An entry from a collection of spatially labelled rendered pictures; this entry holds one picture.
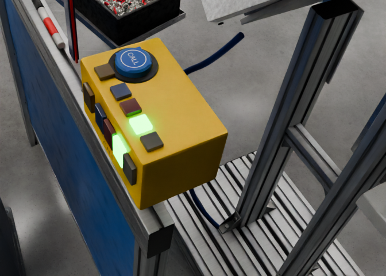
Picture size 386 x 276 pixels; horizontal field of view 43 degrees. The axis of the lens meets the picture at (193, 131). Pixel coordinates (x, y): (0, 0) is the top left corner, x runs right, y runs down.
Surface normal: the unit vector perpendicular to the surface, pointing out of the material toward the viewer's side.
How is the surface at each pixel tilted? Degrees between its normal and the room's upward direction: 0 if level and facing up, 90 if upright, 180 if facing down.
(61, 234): 0
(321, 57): 90
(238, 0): 55
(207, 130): 0
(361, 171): 90
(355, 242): 0
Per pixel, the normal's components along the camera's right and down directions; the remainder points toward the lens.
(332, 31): 0.49, 0.72
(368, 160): -0.86, 0.32
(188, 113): 0.11, -0.62
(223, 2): -0.28, 0.20
